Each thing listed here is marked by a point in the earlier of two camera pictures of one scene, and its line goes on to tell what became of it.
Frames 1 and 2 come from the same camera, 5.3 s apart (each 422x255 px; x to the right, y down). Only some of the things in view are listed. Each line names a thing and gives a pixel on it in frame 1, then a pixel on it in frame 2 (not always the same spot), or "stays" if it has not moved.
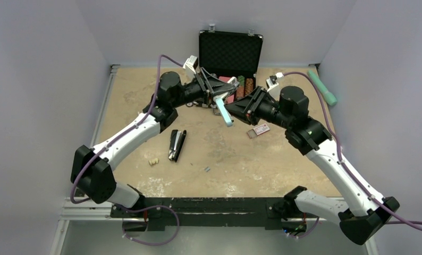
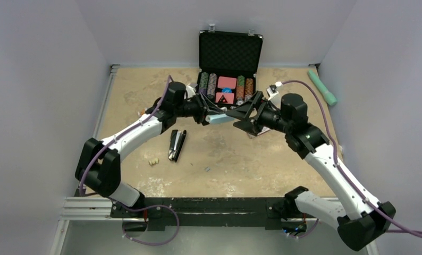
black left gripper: x=216 y=86 to x=204 y=106
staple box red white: x=254 y=132 stays
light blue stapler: x=224 y=111 to x=219 y=118
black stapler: x=177 y=138 stays
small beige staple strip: x=153 y=161 stays
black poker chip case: x=230 y=54 stays
